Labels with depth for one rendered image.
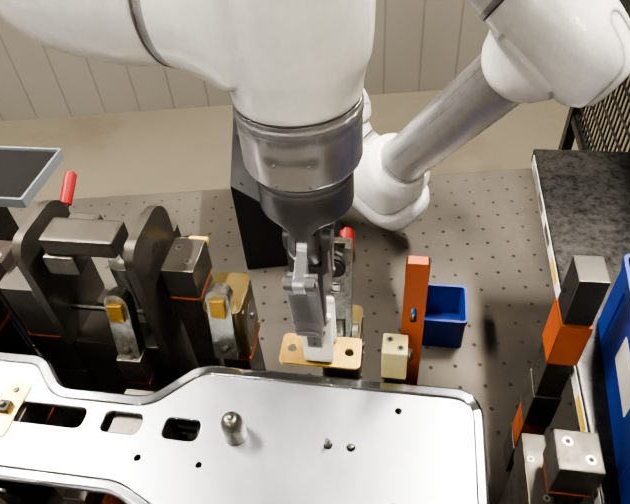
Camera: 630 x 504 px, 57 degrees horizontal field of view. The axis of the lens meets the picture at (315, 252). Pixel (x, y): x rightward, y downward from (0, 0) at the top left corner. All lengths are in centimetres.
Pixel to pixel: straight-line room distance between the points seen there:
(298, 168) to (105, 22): 15
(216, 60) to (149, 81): 311
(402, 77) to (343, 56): 306
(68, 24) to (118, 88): 311
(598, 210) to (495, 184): 59
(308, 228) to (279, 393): 45
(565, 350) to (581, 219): 32
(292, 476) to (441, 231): 88
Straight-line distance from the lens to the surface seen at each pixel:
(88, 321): 106
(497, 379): 124
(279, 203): 43
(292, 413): 83
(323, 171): 40
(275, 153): 39
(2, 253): 104
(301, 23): 33
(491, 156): 300
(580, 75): 86
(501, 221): 156
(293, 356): 61
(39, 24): 45
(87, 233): 87
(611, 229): 109
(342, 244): 72
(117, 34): 41
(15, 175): 109
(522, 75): 89
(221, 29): 35
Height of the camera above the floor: 172
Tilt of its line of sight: 45 degrees down
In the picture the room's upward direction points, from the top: 5 degrees counter-clockwise
